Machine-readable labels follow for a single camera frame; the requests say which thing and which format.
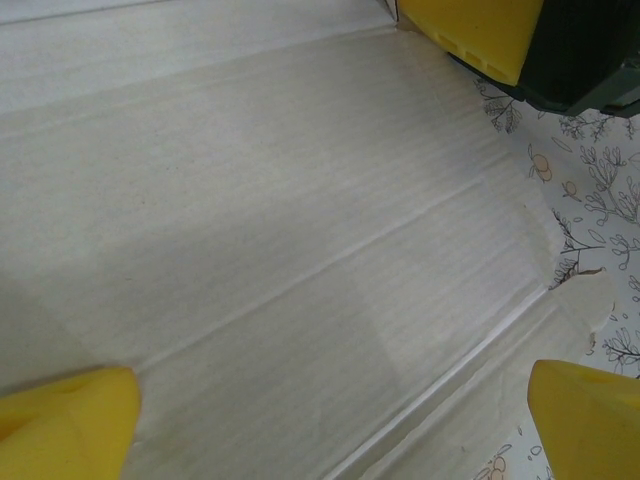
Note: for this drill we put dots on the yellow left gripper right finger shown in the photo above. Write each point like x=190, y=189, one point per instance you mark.
x=590, y=425

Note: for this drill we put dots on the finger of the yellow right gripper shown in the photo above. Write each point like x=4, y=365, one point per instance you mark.
x=475, y=30

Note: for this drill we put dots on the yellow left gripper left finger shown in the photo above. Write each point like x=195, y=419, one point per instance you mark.
x=60, y=430

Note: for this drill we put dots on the pink and white paper box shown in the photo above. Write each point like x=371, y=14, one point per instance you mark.
x=250, y=250

